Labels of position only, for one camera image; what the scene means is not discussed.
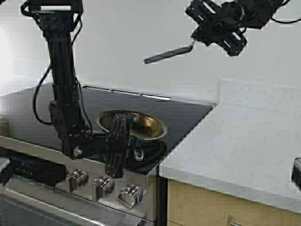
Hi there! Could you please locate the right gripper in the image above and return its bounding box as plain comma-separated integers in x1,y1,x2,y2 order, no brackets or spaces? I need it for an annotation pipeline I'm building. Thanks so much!
185,0,247,57

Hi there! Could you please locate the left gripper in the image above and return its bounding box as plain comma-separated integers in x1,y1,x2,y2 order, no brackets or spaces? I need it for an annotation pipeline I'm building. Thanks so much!
93,113,132,178

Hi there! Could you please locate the steel frying pan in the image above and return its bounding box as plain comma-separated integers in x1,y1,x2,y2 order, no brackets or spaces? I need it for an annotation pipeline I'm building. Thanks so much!
96,110,168,162

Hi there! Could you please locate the black spatula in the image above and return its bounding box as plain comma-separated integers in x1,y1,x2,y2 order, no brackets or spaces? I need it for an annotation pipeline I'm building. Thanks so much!
143,39,196,64

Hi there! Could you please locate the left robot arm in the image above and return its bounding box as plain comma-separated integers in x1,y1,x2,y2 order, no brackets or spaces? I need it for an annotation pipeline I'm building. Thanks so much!
20,0,133,178

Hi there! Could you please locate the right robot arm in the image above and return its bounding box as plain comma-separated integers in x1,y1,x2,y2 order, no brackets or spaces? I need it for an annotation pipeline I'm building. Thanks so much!
185,0,287,57

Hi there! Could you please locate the middle steel stove knob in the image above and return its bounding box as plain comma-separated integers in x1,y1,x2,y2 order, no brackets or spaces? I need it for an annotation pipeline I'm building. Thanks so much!
91,176,115,202

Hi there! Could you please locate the steel stove knob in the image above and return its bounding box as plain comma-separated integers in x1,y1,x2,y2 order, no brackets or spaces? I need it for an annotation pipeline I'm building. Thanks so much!
65,169,89,193
117,185,143,210
91,176,115,202

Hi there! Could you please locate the left steel stove knob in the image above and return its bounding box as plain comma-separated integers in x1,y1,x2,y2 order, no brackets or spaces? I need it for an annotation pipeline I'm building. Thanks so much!
65,169,89,193

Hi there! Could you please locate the right steel stove knob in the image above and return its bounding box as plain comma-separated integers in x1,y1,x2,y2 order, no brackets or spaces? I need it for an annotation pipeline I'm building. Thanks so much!
117,185,143,210

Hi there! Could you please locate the stainless steel stove range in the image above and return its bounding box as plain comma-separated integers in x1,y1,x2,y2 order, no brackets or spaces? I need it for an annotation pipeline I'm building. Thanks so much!
0,87,213,226

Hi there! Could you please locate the wooden cabinet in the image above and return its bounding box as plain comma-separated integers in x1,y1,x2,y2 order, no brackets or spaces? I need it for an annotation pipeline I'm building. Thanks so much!
167,180,301,226

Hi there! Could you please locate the black object at right edge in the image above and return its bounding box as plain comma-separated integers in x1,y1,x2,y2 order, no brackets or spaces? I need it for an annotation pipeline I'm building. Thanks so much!
292,158,301,190

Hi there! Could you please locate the oven door handle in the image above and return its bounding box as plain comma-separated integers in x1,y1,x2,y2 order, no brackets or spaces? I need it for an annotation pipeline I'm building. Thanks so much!
0,187,146,226

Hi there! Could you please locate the metal drawer handle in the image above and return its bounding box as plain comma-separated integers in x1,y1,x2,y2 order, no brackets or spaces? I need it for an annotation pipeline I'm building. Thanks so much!
228,215,240,226

